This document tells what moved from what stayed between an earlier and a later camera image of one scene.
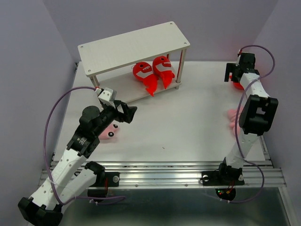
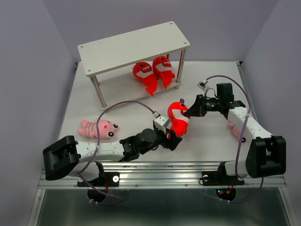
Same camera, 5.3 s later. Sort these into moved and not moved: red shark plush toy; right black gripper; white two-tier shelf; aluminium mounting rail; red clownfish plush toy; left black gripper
Moved: left black gripper; right black gripper; red clownfish plush toy
Not moved: aluminium mounting rail; white two-tier shelf; red shark plush toy
